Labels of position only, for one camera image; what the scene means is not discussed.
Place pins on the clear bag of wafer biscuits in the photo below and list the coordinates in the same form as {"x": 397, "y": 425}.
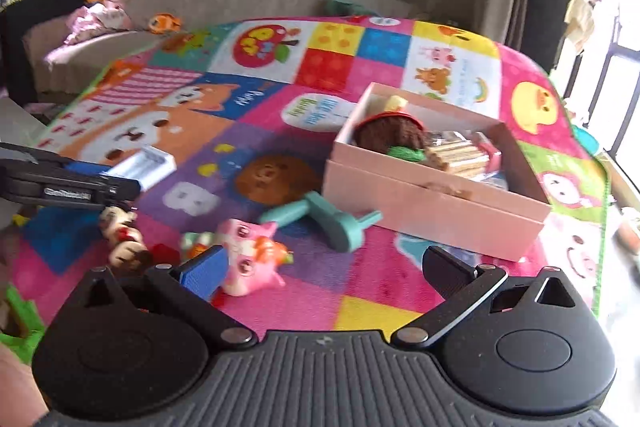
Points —
{"x": 457, "y": 154}

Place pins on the teal plastic hook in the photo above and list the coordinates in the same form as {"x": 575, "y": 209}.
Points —
{"x": 325, "y": 219}

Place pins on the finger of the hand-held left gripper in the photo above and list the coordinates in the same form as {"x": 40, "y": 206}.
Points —
{"x": 120, "y": 190}
{"x": 85, "y": 168}

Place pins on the colourful cartoon play mat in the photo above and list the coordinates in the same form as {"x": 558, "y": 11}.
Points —
{"x": 320, "y": 117}

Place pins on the white battery charger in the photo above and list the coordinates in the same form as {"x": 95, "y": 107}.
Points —
{"x": 145, "y": 167}

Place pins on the black window frame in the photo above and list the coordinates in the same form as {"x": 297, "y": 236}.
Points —
{"x": 607, "y": 72}

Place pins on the green plastic toy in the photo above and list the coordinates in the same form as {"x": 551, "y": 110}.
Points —
{"x": 20, "y": 332}

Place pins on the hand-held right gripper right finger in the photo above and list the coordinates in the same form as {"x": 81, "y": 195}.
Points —
{"x": 444, "y": 269}

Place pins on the orange fish plush toy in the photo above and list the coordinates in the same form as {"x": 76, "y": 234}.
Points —
{"x": 165, "y": 23}

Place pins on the beige sofa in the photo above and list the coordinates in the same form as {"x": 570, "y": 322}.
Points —
{"x": 240, "y": 4}

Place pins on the teal plastic item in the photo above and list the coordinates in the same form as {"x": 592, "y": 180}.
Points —
{"x": 589, "y": 141}

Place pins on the pink cardboard box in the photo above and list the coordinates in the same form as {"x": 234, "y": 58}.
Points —
{"x": 430, "y": 207}

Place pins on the pink cat toy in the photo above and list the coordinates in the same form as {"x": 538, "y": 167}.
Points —
{"x": 247, "y": 257}

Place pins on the person's bare leg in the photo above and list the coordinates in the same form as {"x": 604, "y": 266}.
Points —
{"x": 17, "y": 382}

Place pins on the cream hanging cloth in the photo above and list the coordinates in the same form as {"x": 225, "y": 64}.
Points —
{"x": 580, "y": 19}

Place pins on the pink plush toy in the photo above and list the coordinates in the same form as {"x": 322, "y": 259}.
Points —
{"x": 97, "y": 22}

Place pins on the teal cloth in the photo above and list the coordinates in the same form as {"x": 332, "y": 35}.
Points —
{"x": 350, "y": 5}

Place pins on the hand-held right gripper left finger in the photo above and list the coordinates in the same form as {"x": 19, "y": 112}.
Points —
{"x": 202, "y": 272}

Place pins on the brown white animal figurine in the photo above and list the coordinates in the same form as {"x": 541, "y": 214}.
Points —
{"x": 122, "y": 234}

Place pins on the small green orange toy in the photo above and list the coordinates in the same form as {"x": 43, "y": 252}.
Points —
{"x": 197, "y": 244}

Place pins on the brown crochet toy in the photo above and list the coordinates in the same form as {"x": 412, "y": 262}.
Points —
{"x": 387, "y": 134}

